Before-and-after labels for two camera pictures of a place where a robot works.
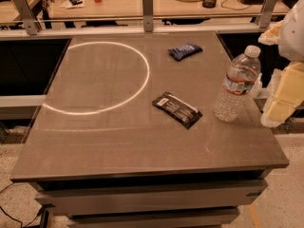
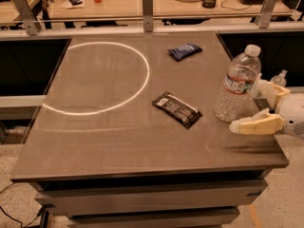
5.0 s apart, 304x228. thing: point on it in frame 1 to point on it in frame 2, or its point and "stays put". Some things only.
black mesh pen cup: x=209 y=0 stays put
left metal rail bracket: x=31 y=25 stays put
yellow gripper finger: x=272 y=36 to x=271 y=91
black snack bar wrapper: x=178 y=109 stays put
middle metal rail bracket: x=148 y=10 stays put
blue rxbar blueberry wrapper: x=184 y=50 stays put
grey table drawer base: x=205 y=199 stays put
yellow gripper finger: x=286 y=95 to x=263 y=123
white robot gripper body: x=294 y=37 to x=294 y=113
